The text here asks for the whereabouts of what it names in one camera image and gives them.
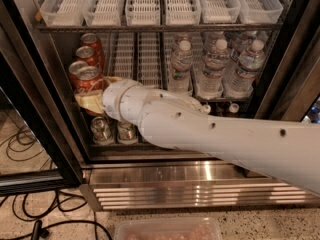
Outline top shelf tray far right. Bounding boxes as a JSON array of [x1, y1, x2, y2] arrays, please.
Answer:
[[238, 0, 283, 24]]

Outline right front water bottle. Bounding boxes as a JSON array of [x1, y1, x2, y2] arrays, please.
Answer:
[[223, 40, 265, 99]]

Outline white glide tray middle left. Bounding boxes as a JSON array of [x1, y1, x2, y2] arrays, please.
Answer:
[[108, 33, 134, 79]]

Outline white glide tray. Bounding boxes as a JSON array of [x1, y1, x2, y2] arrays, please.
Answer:
[[137, 33, 162, 89], [108, 33, 134, 79]]

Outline clear plastic floor container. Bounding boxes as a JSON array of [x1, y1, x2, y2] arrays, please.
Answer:
[[114, 217, 223, 240]]

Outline white glide tray middle centre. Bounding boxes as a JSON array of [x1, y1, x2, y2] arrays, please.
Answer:
[[137, 33, 162, 89]]

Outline water bottle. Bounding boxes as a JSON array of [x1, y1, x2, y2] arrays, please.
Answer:
[[198, 39, 229, 99], [169, 40, 193, 94], [223, 40, 265, 99]]

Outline left front water bottle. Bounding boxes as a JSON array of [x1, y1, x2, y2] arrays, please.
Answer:
[[169, 40, 193, 94]]

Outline centre front water bottle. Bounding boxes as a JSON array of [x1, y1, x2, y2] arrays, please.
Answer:
[[198, 39, 229, 99]]

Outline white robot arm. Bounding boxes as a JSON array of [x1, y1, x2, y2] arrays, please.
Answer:
[[75, 79, 320, 195]]

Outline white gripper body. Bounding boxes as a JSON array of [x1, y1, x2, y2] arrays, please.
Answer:
[[102, 79, 141, 121]]

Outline black floor cables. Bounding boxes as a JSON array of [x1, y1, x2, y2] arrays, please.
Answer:
[[0, 110, 114, 240]]

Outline shelf tray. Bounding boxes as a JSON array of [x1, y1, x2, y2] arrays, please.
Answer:
[[238, 0, 283, 24], [40, 0, 86, 27], [125, 0, 160, 26], [199, 0, 241, 23], [164, 0, 201, 26], [83, 0, 124, 27]]

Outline left glass fridge door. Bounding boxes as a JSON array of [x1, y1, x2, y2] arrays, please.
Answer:
[[0, 0, 82, 196]]

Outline brown tea bottle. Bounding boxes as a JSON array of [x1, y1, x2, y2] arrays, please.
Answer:
[[222, 103, 239, 117], [202, 104, 211, 114]]

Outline red coke can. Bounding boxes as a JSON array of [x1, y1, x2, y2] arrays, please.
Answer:
[[68, 61, 87, 87], [75, 66, 104, 116], [76, 46, 103, 69]]

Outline right brown tea bottle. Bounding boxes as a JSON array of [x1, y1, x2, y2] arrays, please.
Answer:
[[222, 103, 239, 117]]

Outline steel fridge bottom grille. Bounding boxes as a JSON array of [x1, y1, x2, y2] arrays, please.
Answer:
[[80, 160, 320, 211]]

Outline blue can behind right door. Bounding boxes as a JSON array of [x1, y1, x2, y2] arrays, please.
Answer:
[[302, 98, 320, 124]]

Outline top shelf tray far left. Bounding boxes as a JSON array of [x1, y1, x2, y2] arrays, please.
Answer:
[[40, 0, 86, 27]]

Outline left brown tea bottle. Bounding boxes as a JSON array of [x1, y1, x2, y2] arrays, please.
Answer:
[[202, 104, 211, 114]]

